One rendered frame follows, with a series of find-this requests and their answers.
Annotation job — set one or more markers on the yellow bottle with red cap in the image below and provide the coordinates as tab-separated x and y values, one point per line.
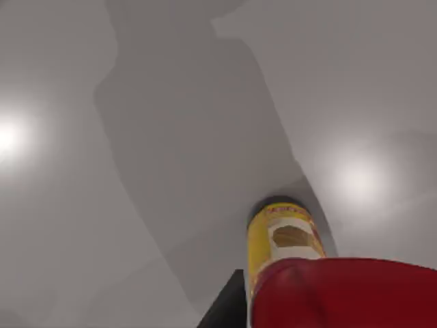
307	273

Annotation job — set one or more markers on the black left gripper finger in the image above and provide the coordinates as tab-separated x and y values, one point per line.
230	304

